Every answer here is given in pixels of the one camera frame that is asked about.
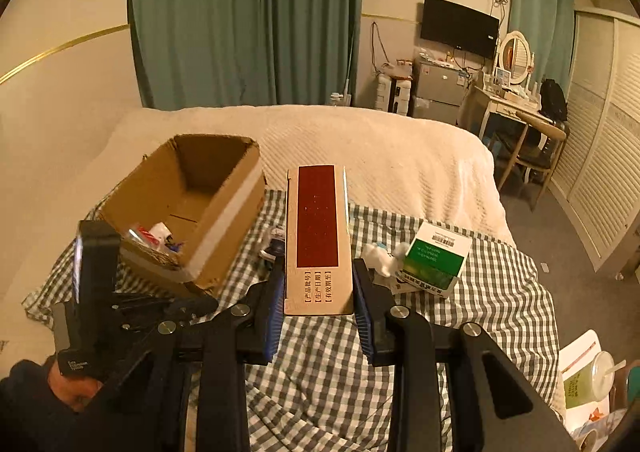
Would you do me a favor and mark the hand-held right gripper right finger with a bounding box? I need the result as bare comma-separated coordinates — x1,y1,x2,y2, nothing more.
353,258,582,452

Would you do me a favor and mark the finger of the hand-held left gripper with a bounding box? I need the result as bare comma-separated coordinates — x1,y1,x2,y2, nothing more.
115,295,219,327

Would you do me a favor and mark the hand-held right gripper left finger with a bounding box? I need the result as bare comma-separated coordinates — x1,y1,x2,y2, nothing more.
70,259,287,452

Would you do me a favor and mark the brown cardboard box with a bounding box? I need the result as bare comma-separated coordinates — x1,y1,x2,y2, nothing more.
100,133,267,300

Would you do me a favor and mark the red brown box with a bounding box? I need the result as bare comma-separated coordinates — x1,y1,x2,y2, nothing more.
283,163,357,319

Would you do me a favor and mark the person's left forearm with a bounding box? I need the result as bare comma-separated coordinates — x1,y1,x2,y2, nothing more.
0,359,96,452

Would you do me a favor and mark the person's left hand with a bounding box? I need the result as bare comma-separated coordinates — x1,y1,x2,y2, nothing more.
42,354,103,413

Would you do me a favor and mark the small white bottle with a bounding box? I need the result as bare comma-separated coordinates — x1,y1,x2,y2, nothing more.
362,242,408,277

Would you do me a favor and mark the small dark blue item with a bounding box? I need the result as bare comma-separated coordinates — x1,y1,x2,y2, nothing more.
259,226,287,263

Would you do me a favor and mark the green white carton box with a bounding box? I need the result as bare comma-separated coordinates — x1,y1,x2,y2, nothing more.
392,220,473,300

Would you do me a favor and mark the checkered blanket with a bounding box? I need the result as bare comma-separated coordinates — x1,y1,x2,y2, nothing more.
22,189,568,452

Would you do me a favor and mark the white fluffy blanket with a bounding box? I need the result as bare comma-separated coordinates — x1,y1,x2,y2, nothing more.
0,104,518,373

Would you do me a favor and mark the white bag with orange print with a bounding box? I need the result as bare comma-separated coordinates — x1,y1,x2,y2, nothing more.
557,329,601,383

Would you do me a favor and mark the white floor appliance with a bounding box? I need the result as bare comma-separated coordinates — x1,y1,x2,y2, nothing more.
375,74,413,115

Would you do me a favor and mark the grey mini fridge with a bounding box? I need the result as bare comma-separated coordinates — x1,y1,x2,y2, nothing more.
412,59,473,125

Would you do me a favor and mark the plastic cup with green drink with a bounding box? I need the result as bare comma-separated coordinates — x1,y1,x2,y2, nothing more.
562,351,626,410

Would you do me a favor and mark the wooden chair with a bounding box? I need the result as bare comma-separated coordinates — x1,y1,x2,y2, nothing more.
492,112,571,210

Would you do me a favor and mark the white dressing table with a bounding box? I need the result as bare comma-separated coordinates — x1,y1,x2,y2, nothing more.
467,82,551,167

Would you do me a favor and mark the wide green curtain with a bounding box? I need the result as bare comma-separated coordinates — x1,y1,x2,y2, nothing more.
129,0,363,110

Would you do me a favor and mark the black backpack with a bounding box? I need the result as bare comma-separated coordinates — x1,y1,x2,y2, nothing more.
539,78,569,123

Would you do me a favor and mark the white louvered wardrobe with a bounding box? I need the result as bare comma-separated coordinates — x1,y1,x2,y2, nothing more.
547,6,640,277

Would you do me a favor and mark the white oval mirror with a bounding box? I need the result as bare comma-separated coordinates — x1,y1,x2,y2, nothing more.
495,30,533,85

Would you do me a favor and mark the black television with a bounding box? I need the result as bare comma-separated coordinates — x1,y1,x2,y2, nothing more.
420,0,501,58

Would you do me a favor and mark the wall cable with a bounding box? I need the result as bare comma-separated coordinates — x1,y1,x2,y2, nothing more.
370,22,396,77

